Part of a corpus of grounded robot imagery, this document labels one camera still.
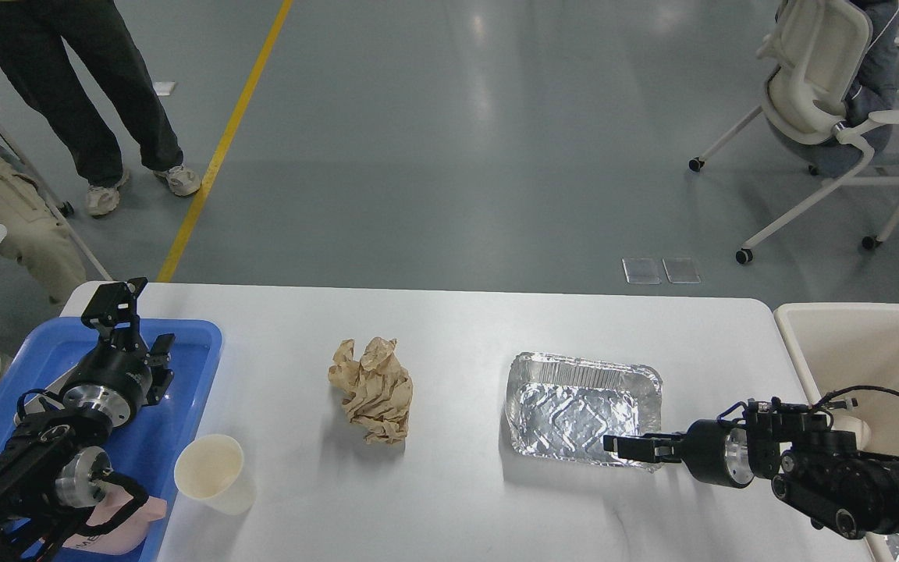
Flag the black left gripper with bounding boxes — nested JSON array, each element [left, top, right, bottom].
[[62, 278, 177, 427]]

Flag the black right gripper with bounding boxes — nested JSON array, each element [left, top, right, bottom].
[[602, 420, 754, 489]]

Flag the aluminium foil container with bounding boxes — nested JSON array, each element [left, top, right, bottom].
[[504, 352, 663, 473]]

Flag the white paper cup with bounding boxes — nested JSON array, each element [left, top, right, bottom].
[[172, 434, 256, 515]]

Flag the pink mug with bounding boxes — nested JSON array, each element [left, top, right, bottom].
[[67, 476, 168, 557]]

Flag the brown paper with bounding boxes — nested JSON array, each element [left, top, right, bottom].
[[327, 337, 414, 445]]

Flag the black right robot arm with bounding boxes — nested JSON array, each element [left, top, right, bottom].
[[602, 387, 899, 540]]

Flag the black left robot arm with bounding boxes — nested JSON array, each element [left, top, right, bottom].
[[0, 277, 175, 561]]

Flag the person in black shirt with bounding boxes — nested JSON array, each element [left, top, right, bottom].
[[0, 155, 87, 304]]

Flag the beige plastic bin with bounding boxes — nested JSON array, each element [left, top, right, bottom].
[[774, 303, 899, 562]]

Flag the person in dark trousers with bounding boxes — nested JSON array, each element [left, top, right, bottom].
[[0, 1, 201, 217]]

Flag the seated person in jeans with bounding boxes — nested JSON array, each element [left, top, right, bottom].
[[808, 0, 899, 176]]

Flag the white office chair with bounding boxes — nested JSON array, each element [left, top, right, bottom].
[[689, 1, 899, 265]]

